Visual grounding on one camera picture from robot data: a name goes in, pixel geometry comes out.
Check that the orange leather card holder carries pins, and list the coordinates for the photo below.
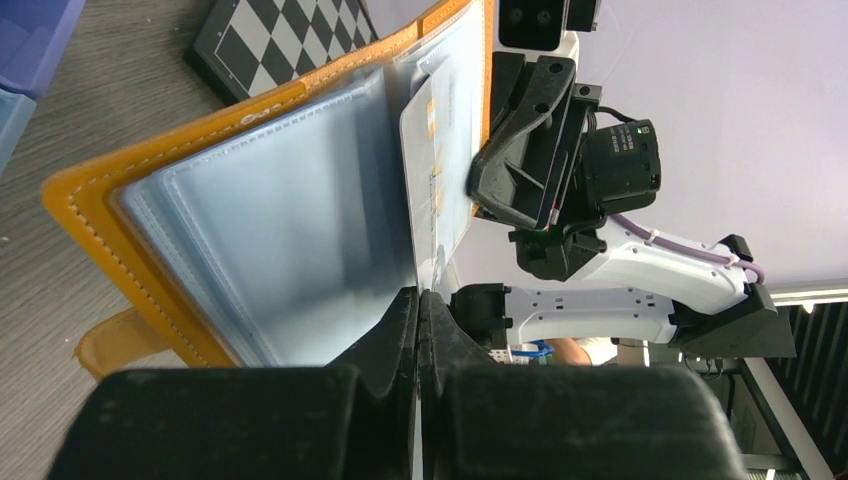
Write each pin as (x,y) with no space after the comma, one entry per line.
(275,232)

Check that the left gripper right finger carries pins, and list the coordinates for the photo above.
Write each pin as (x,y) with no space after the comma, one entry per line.
(459,409)

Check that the white patterned credit card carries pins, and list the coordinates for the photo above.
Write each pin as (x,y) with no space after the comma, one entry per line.
(440,135)

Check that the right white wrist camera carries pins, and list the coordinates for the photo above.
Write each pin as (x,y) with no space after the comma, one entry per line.
(544,27)

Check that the blue purple three-drawer organizer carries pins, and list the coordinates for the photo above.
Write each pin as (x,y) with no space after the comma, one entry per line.
(34,36)

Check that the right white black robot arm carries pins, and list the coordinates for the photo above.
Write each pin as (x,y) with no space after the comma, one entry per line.
(623,281)

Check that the black white checkerboard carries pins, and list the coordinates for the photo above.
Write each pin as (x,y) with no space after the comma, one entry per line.
(248,47)

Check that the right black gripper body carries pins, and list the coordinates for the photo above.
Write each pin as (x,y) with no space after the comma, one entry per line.
(537,120)

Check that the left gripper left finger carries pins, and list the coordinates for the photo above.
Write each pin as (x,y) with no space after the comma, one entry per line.
(381,422)

